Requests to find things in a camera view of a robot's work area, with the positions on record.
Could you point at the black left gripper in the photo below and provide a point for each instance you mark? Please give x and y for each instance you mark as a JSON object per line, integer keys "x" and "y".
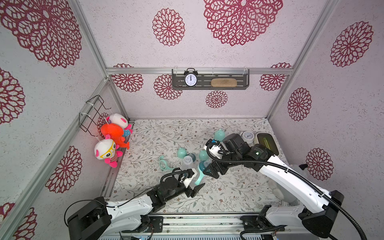
{"x": 196, "y": 189}

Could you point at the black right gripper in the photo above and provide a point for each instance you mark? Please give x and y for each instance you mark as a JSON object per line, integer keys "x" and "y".
{"x": 218, "y": 163}

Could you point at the teal nipple collar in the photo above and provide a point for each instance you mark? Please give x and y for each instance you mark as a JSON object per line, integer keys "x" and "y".
{"x": 192, "y": 156}
{"x": 203, "y": 165}

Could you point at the mint bottle cap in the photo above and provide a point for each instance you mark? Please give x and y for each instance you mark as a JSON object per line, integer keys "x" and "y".
{"x": 203, "y": 155}
{"x": 219, "y": 135}
{"x": 181, "y": 153}

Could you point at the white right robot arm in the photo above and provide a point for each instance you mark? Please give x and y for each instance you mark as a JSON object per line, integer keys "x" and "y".
{"x": 318, "y": 208}

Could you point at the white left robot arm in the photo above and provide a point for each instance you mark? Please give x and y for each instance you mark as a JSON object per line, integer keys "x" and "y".
{"x": 99, "y": 217}

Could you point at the white small alarm clock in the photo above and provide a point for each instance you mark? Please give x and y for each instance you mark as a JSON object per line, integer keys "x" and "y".
{"x": 248, "y": 137}

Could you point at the cream box dark lid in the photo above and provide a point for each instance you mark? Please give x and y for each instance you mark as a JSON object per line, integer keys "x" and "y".
{"x": 268, "y": 141}

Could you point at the wooden brush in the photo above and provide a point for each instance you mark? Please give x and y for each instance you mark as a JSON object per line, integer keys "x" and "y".
{"x": 224, "y": 83}

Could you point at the white plush red striped outfit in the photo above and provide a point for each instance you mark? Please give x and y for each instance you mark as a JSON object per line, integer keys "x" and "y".
{"x": 107, "y": 150}

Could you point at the black alarm clock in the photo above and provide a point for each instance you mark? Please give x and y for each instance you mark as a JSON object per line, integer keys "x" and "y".
{"x": 191, "y": 77}

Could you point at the orange plush toy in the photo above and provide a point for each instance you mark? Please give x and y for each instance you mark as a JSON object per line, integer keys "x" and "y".
{"x": 115, "y": 132}

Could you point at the white plush blue polka-dot outfit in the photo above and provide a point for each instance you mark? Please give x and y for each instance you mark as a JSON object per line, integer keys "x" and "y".
{"x": 122, "y": 122}

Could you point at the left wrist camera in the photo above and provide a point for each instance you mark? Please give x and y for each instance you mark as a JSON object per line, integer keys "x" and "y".
{"x": 187, "y": 182}

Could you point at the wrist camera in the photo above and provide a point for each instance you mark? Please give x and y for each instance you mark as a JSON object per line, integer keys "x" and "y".
{"x": 187, "y": 182}
{"x": 216, "y": 150}

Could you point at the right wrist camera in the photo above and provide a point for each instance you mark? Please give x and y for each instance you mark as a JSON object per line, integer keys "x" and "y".
{"x": 216, "y": 150}

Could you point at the grey wall shelf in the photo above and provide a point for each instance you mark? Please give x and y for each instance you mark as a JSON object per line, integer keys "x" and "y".
{"x": 204, "y": 79}

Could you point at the black wire basket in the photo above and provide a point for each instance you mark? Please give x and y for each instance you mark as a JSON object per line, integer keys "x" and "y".
{"x": 88, "y": 119}

